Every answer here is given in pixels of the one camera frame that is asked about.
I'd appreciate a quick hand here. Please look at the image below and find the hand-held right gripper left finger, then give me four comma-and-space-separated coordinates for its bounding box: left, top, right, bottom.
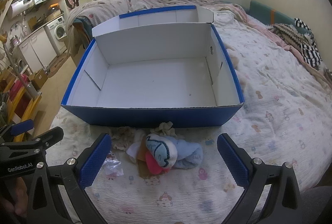
27, 133, 112, 224

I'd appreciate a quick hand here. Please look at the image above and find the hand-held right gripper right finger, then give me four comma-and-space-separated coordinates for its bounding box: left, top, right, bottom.
217, 133, 303, 224

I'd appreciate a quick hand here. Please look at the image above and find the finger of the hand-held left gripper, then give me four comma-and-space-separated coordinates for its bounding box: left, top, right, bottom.
0, 120, 34, 139
31, 127, 64, 148

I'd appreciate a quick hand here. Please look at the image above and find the clear plastic bag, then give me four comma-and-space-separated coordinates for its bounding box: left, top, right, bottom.
102, 154, 125, 176

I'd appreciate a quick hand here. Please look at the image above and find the beige patterned scrunchie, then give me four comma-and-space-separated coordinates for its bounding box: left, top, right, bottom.
109, 127, 135, 151

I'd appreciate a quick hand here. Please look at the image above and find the light blue fluffy scrunchie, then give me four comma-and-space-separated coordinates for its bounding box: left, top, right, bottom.
166, 136, 203, 169

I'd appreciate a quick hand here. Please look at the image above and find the pink soft cloth piece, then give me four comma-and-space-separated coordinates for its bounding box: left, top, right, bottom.
145, 152, 170, 176

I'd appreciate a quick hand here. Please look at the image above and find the cream lace scrunchie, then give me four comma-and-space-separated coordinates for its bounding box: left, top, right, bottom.
151, 122, 177, 138

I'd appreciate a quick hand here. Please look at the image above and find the blue cardboard box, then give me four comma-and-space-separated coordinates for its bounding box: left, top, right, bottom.
60, 5, 245, 128

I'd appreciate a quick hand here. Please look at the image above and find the person's left hand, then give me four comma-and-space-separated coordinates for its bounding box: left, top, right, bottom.
0, 177, 29, 218

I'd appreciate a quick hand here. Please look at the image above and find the yellow wooden rack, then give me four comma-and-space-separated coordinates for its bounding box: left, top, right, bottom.
0, 76, 42, 142

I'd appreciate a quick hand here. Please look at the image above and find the red bag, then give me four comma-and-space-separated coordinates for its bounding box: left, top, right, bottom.
8, 81, 29, 112

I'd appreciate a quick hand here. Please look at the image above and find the brown card piece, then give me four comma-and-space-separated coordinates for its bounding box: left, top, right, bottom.
136, 147, 151, 178

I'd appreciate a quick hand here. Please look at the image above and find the brown cardboard carton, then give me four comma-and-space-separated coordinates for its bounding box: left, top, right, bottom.
28, 68, 49, 91

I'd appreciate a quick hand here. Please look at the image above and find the patterned floor mat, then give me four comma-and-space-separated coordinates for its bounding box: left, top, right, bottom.
47, 52, 70, 78

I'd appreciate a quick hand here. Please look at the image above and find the white kitchen base cabinet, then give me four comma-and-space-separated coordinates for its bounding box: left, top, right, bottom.
18, 29, 61, 73

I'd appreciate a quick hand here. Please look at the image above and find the person's grey pants leg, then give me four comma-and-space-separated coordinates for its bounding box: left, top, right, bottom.
298, 185, 332, 224

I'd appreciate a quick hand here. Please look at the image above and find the white washing machine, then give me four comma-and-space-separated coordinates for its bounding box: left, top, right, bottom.
44, 16, 68, 51

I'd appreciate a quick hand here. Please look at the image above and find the white water heater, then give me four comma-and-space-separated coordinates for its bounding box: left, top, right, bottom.
6, 0, 35, 20

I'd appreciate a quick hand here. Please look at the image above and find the black white striped cloth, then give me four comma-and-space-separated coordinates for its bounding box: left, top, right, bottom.
294, 18, 323, 71

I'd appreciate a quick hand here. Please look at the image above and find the beige striped quilt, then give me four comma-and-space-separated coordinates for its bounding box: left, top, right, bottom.
66, 0, 234, 33

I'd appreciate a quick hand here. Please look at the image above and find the pink blanket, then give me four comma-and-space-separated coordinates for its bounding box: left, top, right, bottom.
220, 3, 312, 65

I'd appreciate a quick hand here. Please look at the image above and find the green headboard cushion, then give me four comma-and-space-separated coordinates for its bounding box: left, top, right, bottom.
249, 0, 315, 36

